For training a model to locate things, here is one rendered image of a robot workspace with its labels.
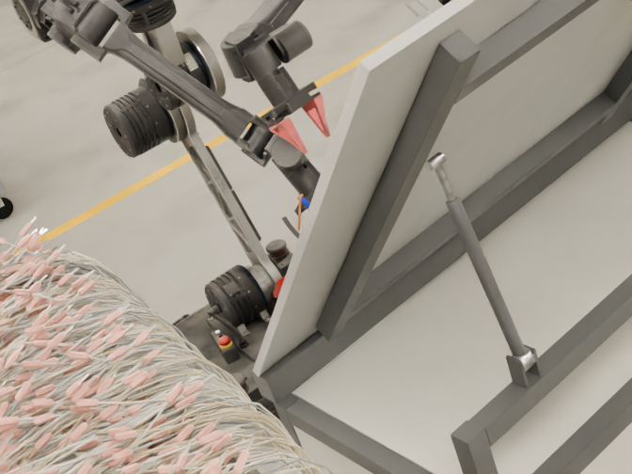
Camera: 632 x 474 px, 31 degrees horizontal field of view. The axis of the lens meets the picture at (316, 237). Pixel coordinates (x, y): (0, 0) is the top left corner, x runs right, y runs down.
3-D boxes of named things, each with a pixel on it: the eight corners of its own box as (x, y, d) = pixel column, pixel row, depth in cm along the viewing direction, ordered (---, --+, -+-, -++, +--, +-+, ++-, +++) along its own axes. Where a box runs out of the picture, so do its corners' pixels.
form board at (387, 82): (626, 88, 277) (621, 83, 277) (882, -273, 188) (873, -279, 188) (258, 377, 226) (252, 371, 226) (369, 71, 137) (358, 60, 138)
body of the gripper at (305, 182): (345, 179, 223) (321, 150, 224) (306, 208, 219) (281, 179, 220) (338, 190, 229) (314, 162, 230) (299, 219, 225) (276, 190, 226)
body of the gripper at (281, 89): (320, 88, 208) (297, 55, 206) (276, 119, 204) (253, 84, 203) (307, 96, 214) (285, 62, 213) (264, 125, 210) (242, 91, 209)
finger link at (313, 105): (344, 127, 209) (315, 83, 207) (314, 149, 206) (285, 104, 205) (330, 133, 215) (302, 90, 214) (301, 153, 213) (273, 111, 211)
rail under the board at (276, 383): (260, 395, 231) (250, 371, 227) (623, 107, 281) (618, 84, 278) (276, 404, 226) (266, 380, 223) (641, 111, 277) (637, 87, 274)
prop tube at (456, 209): (513, 371, 181) (438, 204, 170) (524, 361, 182) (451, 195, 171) (528, 375, 178) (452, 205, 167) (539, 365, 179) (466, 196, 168)
